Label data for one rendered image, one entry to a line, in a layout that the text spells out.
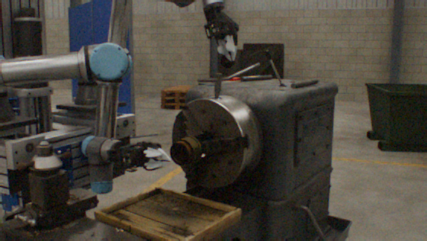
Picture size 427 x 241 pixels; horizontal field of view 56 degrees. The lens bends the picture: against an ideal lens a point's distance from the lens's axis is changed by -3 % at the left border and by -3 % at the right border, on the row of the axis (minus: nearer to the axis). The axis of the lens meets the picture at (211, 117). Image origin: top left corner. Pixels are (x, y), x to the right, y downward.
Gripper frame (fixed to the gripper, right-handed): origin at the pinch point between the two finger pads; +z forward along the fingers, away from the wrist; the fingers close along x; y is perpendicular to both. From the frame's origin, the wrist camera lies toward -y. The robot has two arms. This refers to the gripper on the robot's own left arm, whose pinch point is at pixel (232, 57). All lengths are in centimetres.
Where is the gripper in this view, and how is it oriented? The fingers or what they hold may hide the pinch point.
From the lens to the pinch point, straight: 153.3
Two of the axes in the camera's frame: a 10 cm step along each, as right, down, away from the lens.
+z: 2.8, 9.6, -0.4
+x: 7.6, -2.5, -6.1
